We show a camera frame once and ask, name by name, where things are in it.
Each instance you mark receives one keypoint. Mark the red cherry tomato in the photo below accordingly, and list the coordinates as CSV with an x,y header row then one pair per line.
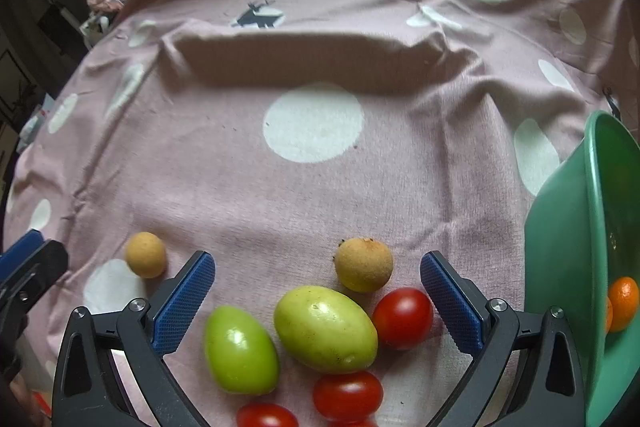
x,y
348,396
266,416
403,318

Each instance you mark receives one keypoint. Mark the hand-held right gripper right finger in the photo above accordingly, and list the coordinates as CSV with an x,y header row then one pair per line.
x,y
447,302

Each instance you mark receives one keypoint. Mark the large yellow-green jujube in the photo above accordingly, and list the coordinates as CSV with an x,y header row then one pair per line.
x,y
325,328

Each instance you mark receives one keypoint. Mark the pink polka dot blanket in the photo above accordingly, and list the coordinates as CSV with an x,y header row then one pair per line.
x,y
310,57

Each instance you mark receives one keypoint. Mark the small green jujube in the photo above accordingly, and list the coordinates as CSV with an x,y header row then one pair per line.
x,y
241,351

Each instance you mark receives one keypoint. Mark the small tan longan with stem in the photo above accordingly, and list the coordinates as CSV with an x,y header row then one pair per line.
x,y
363,265

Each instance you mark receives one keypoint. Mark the green plastic bowl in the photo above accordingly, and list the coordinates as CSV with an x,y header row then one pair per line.
x,y
570,257

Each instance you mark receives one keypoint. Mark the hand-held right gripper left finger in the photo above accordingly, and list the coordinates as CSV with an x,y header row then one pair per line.
x,y
182,302

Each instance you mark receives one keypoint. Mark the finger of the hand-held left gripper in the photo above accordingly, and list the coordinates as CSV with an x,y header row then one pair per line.
x,y
35,277
20,248

